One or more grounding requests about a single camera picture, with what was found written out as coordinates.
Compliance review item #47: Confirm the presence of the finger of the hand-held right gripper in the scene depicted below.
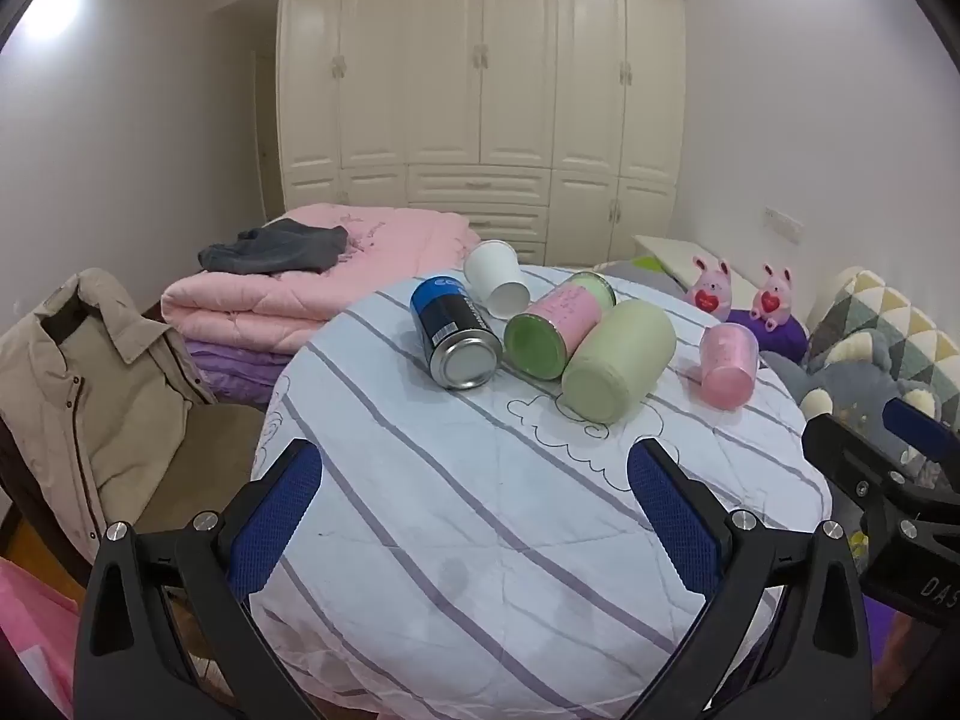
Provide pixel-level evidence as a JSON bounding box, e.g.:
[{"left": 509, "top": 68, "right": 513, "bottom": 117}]
[
  {"left": 801, "top": 412, "right": 960, "bottom": 535},
  {"left": 881, "top": 396, "right": 960, "bottom": 460}
]

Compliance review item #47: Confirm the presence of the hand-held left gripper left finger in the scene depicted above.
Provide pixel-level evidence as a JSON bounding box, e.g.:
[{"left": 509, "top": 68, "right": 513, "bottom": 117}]
[{"left": 73, "top": 437, "right": 324, "bottom": 720}]

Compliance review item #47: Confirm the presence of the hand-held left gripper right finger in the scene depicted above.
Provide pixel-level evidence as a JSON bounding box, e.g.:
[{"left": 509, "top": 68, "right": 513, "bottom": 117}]
[{"left": 622, "top": 437, "right": 875, "bottom": 720}]

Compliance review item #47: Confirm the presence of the small pink cup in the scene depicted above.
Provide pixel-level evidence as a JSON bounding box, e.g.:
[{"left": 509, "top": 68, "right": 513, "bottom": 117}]
[{"left": 699, "top": 322, "right": 760, "bottom": 408}]

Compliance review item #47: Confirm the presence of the light green cup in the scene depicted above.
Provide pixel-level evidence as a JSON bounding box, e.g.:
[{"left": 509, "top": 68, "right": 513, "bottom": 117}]
[{"left": 562, "top": 299, "right": 677, "bottom": 424}]

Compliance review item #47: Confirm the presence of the pink cup with green inside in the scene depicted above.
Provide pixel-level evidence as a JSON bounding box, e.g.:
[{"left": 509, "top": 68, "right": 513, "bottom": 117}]
[{"left": 503, "top": 271, "right": 617, "bottom": 381}]

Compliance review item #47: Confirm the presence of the white paper cup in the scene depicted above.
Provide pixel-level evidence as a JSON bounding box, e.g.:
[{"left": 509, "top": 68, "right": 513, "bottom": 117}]
[{"left": 463, "top": 240, "right": 530, "bottom": 317}]

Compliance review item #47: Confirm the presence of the grey plush toy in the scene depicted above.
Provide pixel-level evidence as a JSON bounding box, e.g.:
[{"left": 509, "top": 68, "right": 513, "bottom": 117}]
[{"left": 761, "top": 330, "right": 960, "bottom": 482}]

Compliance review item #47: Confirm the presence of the triangle patterned pillow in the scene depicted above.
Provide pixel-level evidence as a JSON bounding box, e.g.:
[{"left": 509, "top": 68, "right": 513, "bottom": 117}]
[{"left": 806, "top": 266, "right": 960, "bottom": 391}]

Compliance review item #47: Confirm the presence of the purple cushion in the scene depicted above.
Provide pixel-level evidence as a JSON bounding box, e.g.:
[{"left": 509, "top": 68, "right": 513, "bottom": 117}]
[{"left": 726, "top": 307, "right": 811, "bottom": 362}]

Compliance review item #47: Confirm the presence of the purple blanket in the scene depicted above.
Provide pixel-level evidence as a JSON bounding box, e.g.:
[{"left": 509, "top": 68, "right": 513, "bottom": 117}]
[{"left": 184, "top": 337, "right": 302, "bottom": 402}]

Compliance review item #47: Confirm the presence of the pink bunny plush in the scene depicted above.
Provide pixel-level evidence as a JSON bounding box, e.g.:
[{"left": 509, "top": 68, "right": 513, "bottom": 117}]
[
  {"left": 686, "top": 255, "right": 734, "bottom": 321},
  {"left": 751, "top": 263, "right": 798, "bottom": 332}
]

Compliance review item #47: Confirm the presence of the striped white tablecloth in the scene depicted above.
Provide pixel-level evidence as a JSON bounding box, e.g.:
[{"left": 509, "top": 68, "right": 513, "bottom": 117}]
[{"left": 250, "top": 264, "right": 835, "bottom": 720}]

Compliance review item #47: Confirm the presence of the folded pink quilt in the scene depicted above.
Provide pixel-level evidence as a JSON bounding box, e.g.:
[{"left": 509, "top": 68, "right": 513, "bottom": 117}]
[{"left": 161, "top": 205, "right": 481, "bottom": 355}]

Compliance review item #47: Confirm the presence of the beige jacket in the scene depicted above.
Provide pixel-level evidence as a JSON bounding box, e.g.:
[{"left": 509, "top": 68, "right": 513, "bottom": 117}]
[{"left": 0, "top": 268, "right": 218, "bottom": 541}]

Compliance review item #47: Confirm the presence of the blue and black can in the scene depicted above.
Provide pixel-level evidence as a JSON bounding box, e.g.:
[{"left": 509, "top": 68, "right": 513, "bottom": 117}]
[{"left": 409, "top": 275, "right": 504, "bottom": 391}]

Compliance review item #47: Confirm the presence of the white pillow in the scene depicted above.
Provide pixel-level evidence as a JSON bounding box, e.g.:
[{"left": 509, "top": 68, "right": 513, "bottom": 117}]
[{"left": 634, "top": 235, "right": 758, "bottom": 293}]

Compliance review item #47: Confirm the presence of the grey garment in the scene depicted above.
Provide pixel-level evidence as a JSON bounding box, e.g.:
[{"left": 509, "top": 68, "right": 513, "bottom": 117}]
[{"left": 198, "top": 220, "right": 350, "bottom": 275}]

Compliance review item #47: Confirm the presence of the pink bag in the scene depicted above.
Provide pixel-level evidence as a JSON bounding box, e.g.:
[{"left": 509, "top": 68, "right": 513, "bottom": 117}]
[{"left": 0, "top": 559, "right": 85, "bottom": 720}]

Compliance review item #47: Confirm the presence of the cream wardrobe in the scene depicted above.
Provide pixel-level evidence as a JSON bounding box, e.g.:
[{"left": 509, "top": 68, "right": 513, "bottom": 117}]
[{"left": 276, "top": 0, "right": 687, "bottom": 267}]

